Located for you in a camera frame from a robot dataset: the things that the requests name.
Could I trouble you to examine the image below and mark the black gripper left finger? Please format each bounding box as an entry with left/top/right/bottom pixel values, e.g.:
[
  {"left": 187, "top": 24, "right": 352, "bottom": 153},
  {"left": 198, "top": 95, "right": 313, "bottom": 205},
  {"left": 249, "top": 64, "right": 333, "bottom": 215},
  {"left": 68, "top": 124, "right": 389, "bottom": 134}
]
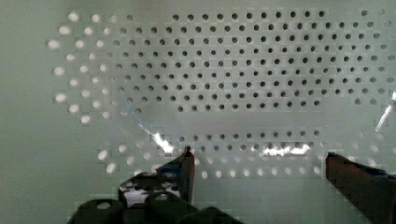
[{"left": 118, "top": 146, "right": 195, "bottom": 207}]

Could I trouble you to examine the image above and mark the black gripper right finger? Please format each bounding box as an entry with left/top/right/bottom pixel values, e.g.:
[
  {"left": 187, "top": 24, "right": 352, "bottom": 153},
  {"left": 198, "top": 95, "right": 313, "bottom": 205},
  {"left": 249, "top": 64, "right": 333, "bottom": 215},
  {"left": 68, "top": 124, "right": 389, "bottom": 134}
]
[{"left": 325, "top": 152, "right": 396, "bottom": 224}]

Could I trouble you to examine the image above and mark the green plastic strainer basket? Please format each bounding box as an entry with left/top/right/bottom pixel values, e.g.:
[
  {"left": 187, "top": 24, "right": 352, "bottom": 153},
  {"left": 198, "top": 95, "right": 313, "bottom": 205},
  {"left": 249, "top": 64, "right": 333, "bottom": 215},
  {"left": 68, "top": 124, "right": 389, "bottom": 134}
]
[{"left": 1, "top": 0, "right": 395, "bottom": 224}]

